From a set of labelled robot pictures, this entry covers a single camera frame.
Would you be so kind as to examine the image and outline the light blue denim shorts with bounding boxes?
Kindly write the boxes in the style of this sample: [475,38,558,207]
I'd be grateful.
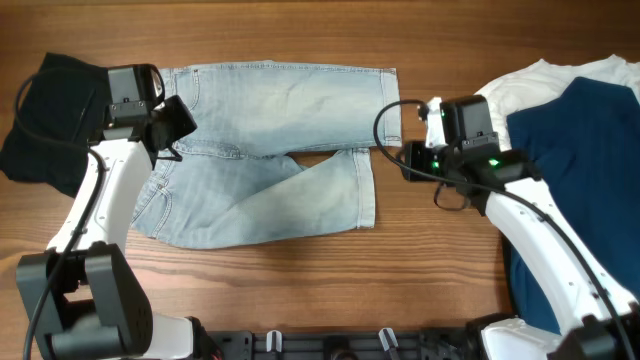
[132,61,402,249]

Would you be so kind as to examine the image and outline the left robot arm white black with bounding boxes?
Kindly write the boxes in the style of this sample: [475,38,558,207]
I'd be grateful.
[16,64,203,359]

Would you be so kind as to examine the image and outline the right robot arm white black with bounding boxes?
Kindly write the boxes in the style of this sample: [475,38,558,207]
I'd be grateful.
[405,95,639,359]

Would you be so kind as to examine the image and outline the folded black garment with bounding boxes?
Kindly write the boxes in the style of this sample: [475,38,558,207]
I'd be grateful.
[1,53,111,197]

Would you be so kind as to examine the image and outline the white t-shirt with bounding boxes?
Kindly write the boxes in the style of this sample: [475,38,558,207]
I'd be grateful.
[476,55,639,150]

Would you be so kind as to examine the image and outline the dark blue t-shirt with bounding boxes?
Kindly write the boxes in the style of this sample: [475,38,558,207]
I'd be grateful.
[505,75,640,336]

